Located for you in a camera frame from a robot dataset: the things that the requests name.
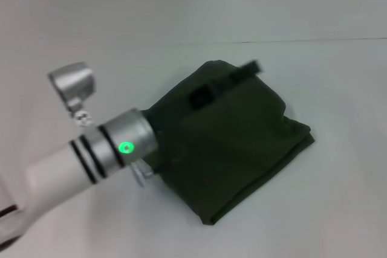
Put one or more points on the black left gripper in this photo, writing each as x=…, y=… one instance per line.
x=202, y=96

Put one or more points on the dark green shirt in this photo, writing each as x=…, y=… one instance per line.
x=236, y=149

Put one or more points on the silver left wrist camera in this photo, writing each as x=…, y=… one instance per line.
x=75, y=85

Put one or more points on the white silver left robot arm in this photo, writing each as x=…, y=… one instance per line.
x=90, y=155

